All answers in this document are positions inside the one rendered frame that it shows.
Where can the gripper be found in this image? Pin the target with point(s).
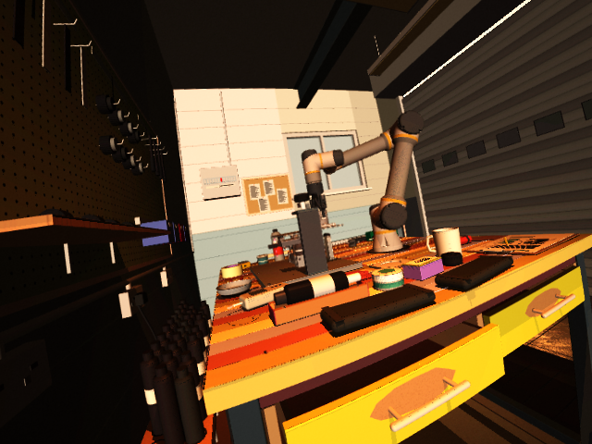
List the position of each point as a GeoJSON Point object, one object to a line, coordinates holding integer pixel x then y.
{"type": "Point", "coordinates": [314, 189]}

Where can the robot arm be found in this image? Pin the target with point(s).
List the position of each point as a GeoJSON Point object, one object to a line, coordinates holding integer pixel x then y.
{"type": "Point", "coordinates": [398, 176]}

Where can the small dark block knob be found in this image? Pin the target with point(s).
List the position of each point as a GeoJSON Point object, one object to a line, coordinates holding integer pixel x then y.
{"type": "Point", "coordinates": [299, 198]}

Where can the window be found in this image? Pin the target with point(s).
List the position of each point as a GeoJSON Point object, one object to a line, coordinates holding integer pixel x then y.
{"type": "Point", "coordinates": [342, 176]}

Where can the cork notice board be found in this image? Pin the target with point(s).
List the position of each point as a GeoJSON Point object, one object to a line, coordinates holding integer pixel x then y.
{"type": "Point", "coordinates": [268, 194]}

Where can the grey small machine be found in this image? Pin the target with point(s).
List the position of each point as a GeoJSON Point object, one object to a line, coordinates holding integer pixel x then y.
{"type": "Point", "coordinates": [292, 241]}

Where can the bottle with red label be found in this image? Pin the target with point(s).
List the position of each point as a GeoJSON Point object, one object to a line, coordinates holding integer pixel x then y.
{"type": "Point", "coordinates": [278, 252]}

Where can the small green tin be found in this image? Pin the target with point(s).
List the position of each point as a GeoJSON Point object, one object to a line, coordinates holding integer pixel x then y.
{"type": "Point", "coordinates": [262, 259]}

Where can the black white cylinder torch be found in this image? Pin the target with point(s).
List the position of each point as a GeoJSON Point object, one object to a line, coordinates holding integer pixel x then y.
{"type": "Point", "coordinates": [319, 287]}

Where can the green white tape roll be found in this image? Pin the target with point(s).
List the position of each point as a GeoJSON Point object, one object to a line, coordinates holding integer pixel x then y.
{"type": "Point", "coordinates": [387, 277]}

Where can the yellow tape roll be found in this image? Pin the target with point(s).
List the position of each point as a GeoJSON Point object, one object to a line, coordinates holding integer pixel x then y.
{"type": "Point", "coordinates": [230, 271]}

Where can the orange flat box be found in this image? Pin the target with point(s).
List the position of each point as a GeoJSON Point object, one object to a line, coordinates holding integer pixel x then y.
{"type": "Point", "coordinates": [296, 312]}

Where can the white power strip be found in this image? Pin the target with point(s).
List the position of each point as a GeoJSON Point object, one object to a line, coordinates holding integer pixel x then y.
{"type": "Point", "coordinates": [256, 299]}

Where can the grey bowl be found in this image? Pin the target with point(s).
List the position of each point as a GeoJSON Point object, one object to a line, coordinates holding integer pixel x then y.
{"type": "Point", "coordinates": [233, 287]}

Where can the long black case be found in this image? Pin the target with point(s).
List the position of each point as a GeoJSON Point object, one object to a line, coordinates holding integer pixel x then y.
{"type": "Point", "coordinates": [377, 307]}

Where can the purple box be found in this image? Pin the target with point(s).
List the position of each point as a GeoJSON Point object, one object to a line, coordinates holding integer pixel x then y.
{"type": "Point", "coordinates": [422, 269]}

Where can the dark ceiling beam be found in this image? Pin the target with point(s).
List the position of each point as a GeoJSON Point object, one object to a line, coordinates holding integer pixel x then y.
{"type": "Point", "coordinates": [324, 51]}

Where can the white mug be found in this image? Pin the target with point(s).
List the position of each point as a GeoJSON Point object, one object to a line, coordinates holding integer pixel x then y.
{"type": "Point", "coordinates": [446, 240]}

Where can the black round puck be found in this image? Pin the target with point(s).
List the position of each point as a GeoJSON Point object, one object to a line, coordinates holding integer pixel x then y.
{"type": "Point", "coordinates": [452, 259]}

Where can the blue box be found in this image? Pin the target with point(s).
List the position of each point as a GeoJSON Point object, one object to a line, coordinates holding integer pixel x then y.
{"type": "Point", "coordinates": [155, 225]}
{"type": "Point", "coordinates": [155, 240]}

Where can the orange striped workbench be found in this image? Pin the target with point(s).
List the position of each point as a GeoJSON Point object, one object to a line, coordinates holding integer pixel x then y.
{"type": "Point", "coordinates": [259, 351]}

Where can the short black case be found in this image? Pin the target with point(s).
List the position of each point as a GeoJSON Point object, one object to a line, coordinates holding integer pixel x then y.
{"type": "Point", "coordinates": [474, 273]}

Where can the grey roller door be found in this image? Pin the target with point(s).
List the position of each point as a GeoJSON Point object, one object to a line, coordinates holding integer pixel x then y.
{"type": "Point", "coordinates": [499, 139]}

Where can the tan board with black pattern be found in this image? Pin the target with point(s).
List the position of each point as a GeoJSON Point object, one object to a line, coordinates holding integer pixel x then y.
{"type": "Point", "coordinates": [522, 243]}

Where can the dark tube with white band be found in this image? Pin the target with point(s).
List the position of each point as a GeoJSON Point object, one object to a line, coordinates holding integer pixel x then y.
{"type": "Point", "coordinates": [150, 393]}

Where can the dark pegboard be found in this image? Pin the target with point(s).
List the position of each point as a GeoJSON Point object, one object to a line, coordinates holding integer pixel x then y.
{"type": "Point", "coordinates": [55, 152]}

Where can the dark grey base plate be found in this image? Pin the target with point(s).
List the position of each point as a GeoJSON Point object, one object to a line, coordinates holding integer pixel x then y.
{"type": "Point", "coordinates": [277, 276]}

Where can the white wall panel box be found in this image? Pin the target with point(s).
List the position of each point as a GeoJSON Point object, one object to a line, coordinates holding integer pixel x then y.
{"type": "Point", "coordinates": [219, 182]}

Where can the wooden wall shelf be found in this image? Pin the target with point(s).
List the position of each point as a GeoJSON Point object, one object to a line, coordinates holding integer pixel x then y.
{"type": "Point", "coordinates": [69, 224]}

